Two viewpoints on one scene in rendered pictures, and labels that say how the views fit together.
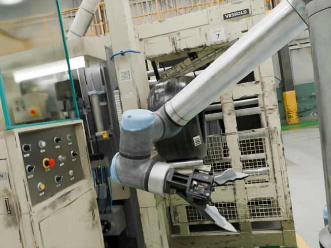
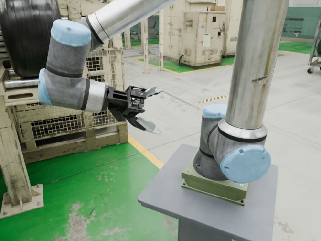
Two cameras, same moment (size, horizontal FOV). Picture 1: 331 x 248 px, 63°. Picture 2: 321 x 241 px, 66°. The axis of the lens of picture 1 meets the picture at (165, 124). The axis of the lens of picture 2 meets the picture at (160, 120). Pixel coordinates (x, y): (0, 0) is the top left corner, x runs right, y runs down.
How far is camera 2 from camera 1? 34 cm
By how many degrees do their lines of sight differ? 44
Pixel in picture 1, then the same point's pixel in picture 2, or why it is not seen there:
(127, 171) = (63, 91)
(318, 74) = (251, 17)
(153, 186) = (93, 104)
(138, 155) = (76, 73)
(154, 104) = (9, 8)
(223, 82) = (156, 5)
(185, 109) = (114, 27)
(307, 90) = not seen: hidden behind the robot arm
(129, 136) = (69, 52)
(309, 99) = not seen: hidden behind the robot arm
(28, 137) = not seen: outside the picture
